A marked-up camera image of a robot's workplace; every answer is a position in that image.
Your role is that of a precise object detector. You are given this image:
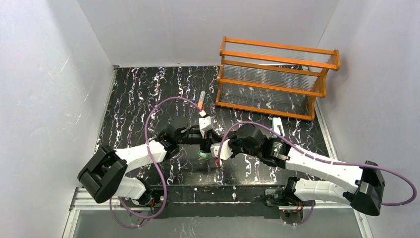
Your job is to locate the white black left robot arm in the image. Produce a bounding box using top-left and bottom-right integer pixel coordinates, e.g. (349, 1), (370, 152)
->
(77, 123), (222, 204)

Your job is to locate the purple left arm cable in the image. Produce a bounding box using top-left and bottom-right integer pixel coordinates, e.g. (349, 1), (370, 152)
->
(109, 97), (206, 229)

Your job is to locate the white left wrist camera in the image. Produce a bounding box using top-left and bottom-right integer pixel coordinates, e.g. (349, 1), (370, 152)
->
(199, 110), (213, 138)

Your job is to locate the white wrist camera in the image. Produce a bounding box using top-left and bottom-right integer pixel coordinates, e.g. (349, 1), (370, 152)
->
(199, 110), (213, 138)
(210, 139), (233, 160)

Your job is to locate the orange wooden two-tier shelf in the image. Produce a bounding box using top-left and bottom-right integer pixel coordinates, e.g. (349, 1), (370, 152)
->
(215, 37), (341, 121)

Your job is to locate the green headed key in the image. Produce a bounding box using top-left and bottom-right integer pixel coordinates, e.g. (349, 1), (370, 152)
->
(198, 151), (212, 160)

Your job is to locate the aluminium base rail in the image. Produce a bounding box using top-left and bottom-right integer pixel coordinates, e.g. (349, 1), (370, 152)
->
(63, 185), (372, 238)

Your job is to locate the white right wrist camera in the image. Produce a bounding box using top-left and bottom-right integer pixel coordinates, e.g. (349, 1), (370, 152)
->
(210, 139), (233, 160)

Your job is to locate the grey orange marker pen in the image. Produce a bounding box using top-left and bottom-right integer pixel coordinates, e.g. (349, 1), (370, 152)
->
(197, 91), (206, 110)

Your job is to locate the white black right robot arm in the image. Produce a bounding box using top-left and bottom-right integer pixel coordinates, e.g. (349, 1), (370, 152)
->
(220, 124), (385, 216)

